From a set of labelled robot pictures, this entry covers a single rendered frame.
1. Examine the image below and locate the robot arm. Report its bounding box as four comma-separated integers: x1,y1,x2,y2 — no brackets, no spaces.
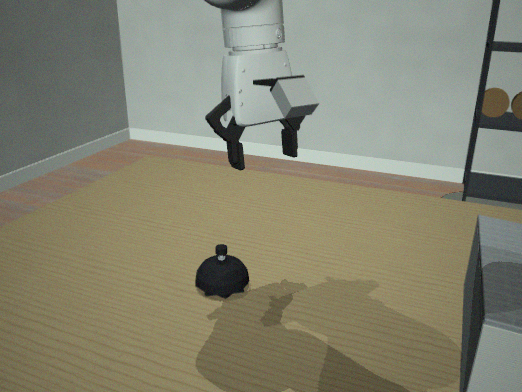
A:
204,0,319,119

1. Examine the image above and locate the black desk bell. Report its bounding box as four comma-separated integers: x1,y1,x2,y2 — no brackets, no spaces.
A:
195,244,249,299

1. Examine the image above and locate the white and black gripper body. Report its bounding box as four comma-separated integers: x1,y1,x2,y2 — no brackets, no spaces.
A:
221,47,292,127

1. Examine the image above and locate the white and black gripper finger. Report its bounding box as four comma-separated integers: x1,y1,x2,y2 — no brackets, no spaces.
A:
205,95,245,171
280,116,305,158

